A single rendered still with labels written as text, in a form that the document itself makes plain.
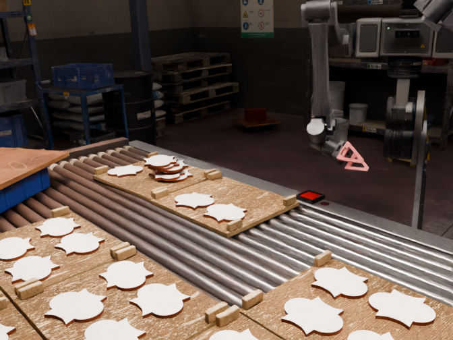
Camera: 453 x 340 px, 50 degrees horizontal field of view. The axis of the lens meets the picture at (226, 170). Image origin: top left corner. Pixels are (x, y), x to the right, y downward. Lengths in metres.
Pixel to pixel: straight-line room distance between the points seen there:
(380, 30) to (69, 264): 1.47
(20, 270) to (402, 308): 0.97
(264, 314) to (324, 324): 0.14
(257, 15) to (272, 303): 6.54
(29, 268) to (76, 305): 0.26
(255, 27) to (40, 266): 6.43
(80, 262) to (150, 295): 0.29
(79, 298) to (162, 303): 0.20
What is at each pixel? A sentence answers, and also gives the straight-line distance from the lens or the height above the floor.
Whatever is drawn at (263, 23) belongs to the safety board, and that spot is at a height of 1.30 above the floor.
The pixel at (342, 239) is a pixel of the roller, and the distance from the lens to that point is 1.54.
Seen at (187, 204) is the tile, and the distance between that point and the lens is 1.71.
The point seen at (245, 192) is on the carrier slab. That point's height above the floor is 0.94.
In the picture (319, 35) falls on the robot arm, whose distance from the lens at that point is 1.65.
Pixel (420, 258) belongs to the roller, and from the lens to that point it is 1.48.
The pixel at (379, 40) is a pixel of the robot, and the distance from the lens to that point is 2.14.
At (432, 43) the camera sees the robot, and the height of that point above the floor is 1.43.
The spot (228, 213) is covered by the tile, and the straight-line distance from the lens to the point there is 1.62.
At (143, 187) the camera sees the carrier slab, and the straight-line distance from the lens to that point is 1.93.
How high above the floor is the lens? 1.60
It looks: 19 degrees down
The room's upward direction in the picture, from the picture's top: 2 degrees counter-clockwise
